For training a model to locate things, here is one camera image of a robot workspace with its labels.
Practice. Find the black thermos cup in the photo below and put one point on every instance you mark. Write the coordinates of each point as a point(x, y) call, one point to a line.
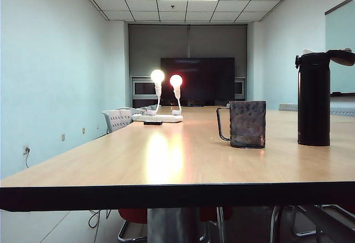
point(313, 101)

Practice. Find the white power strip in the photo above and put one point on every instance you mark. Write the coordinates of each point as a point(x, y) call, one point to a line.
point(166, 118)

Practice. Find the white perforated plastic chair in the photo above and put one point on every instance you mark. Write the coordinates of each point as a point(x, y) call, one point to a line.
point(117, 121)
point(149, 107)

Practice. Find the small black remote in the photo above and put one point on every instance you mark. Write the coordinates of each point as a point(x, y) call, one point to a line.
point(152, 123)

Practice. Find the large black television screen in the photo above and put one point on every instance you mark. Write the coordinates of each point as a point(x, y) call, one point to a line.
point(210, 82)

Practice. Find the dark textured glass mug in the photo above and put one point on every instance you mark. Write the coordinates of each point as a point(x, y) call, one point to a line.
point(248, 123)

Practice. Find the red seat chair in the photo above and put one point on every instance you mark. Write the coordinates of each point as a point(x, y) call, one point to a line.
point(213, 213)
point(133, 216)

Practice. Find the grey perforated chair back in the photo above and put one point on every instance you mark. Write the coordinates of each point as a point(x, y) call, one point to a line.
point(342, 111)
point(288, 107)

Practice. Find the grey metal table pedestal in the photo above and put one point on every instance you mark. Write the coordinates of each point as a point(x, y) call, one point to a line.
point(172, 226)

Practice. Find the chrome chair frame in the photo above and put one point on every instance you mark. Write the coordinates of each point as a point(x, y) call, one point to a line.
point(305, 220)

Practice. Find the wall whiteboard with tray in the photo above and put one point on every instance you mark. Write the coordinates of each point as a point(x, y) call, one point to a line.
point(341, 32)

